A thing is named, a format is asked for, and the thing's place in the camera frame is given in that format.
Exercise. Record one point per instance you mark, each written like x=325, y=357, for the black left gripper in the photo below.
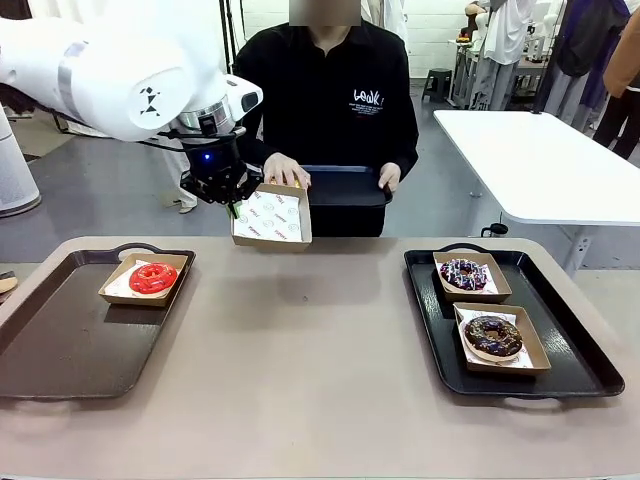
x=215, y=175

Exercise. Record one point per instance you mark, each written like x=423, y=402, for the brown cardboard donut box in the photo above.
x=505, y=371
x=272, y=245
x=150, y=301
x=475, y=297

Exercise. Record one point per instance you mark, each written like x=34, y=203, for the small black hand tray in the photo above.
x=345, y=187

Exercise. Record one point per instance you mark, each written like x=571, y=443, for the red glazed donut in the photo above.
x=142, y=285

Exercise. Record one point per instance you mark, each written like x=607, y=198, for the white sprinkled chocolate donut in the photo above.
x=450, y=280

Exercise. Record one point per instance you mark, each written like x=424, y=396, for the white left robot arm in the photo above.
x=125, y=75

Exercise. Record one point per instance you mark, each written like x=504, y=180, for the person's right forearm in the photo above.
x=260, y=145

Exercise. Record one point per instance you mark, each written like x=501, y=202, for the person's left forearm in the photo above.
x=407, y=145

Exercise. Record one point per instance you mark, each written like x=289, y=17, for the large brown serving tray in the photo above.
x=75, y=350

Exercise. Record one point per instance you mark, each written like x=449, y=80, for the large black serving tray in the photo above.
x=430, y=325

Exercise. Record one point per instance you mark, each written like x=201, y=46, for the person's right hand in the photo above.
x=285, y=170

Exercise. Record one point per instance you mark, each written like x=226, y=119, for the person's left hand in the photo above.
x=391, y=175

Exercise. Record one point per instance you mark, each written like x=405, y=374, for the mannequin black top white pants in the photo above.
x=189, y=202

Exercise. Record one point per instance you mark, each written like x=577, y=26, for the person in black shirt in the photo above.
x=325, y=100

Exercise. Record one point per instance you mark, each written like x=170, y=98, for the black light stand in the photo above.
x=231, y=35

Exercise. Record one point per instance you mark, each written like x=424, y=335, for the black plastic stool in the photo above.
x=437, y=82

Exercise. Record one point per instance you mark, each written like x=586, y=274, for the tan donut dark icing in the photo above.
x=7, y=284

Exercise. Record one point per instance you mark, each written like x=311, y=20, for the mannequin white jacket black pants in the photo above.
x=395, y=20

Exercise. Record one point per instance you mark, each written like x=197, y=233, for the white rectangular table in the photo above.
x=525, y=165

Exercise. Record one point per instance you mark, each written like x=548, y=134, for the hanging white garment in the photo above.
x=505, y=35

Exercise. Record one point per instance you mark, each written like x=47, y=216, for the hanging dark purple clothes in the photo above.
x=585, y=45

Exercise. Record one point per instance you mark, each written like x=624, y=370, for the person in brown shirt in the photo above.
x=622, y=75

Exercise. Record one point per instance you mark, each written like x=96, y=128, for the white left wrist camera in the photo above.
x=247, y=97

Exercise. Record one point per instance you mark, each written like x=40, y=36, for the white perforated pedestal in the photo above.
x=15, y=175

